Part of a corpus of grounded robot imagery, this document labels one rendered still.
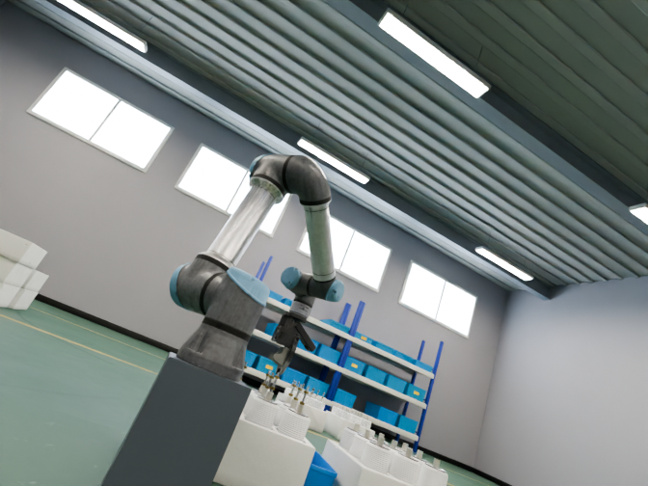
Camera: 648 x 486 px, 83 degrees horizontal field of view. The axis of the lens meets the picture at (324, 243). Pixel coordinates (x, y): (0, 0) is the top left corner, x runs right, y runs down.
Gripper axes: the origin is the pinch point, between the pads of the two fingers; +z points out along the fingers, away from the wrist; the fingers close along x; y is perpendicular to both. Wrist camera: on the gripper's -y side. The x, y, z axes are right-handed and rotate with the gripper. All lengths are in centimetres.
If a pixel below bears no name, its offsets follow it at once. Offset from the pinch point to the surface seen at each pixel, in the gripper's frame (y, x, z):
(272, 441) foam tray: -3.5, 7.9, 19.9
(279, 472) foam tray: -9.0, 8.7, 27.4
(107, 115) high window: 293, -509, -268
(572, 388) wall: -608, -333, -160
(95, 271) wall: 178, -514, -33
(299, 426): -11.1, 6.0, 13.6
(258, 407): 3.5, 3.2, 12.8
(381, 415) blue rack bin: -325, -439, 1
